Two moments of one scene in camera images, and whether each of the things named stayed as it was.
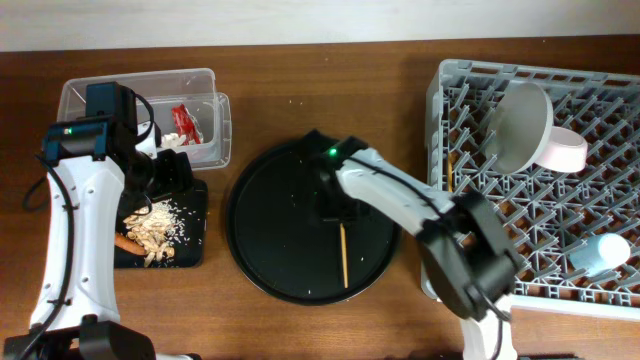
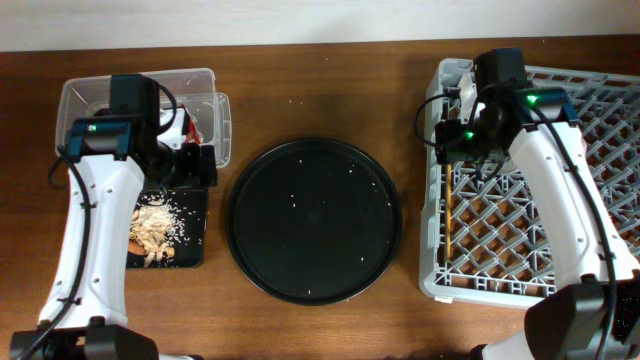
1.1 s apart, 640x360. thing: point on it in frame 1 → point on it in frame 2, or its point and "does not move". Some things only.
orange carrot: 129,244 does not move
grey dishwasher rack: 555,153 does not move
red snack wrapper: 188,128 does not move
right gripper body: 333,206 → 463,141
